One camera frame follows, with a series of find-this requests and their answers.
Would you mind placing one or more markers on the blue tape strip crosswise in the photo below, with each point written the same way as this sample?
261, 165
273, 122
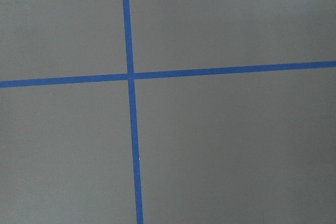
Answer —
165, 74

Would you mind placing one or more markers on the blue tape strip lengthwise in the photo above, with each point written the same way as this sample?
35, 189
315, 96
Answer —
133, 112

